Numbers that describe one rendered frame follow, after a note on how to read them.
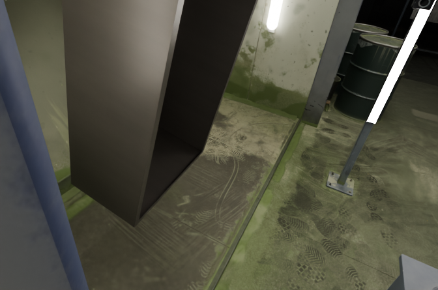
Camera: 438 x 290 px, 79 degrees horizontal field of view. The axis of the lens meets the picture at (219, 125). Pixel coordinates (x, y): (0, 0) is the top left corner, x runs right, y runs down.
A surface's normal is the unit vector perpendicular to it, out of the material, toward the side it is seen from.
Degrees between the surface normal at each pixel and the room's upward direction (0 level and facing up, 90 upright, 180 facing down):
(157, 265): 0
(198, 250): 0
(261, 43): 90
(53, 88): 57
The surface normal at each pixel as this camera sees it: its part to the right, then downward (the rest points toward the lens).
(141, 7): -0.43, 0.44
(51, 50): 0.80, -0.18
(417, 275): 0.11, -0.84
